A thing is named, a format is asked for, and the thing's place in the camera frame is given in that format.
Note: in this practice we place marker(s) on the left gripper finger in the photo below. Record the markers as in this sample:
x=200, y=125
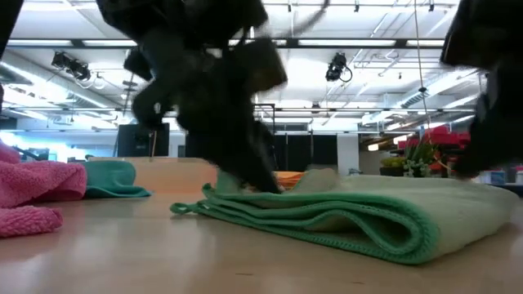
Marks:
x=263, y=163
x=233, y=163

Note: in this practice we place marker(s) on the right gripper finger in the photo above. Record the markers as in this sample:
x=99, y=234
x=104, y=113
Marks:
x=474, y=168

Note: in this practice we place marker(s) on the orange microfiber towel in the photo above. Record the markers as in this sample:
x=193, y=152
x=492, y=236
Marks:
x=290, y=179

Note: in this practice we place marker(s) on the light green microfiber towel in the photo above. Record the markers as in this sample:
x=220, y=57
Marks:
x=367, y=212

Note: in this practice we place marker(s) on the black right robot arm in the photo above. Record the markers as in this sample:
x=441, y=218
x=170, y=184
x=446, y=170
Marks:
x=486, y=28

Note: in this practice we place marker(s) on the teal microfiber towel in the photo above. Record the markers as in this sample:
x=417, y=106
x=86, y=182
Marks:
x=110, y=179

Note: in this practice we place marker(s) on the pink microfiber towel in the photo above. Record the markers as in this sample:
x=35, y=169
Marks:
x=32, y=183

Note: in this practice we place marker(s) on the white and blue box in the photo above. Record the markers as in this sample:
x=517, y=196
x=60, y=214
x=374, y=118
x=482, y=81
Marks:
x=496, y=176

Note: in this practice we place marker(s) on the black partition curtain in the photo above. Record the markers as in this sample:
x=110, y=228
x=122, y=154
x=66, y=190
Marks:
x=302, y=151

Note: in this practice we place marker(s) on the shelf with red bins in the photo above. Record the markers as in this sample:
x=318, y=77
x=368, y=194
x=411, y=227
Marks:
x=445, y=136

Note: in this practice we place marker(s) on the orange translucent plastic bin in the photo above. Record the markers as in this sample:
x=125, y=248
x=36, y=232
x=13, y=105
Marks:
x=180, y=175

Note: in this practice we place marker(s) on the small potted succulent plant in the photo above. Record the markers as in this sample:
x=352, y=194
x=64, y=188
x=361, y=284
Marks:
x=412, y=161

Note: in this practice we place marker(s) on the black computer monitor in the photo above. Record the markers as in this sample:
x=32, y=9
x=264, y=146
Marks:
x=126, y=143

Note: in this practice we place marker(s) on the black ceiling spotlight cluster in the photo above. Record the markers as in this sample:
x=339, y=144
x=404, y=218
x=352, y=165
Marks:
x=71, y=65

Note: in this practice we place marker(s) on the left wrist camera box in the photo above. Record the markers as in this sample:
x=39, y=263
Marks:
x=265, y=65

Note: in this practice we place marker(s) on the black ceiling mounted camera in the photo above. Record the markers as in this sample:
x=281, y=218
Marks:
x=336, y=67

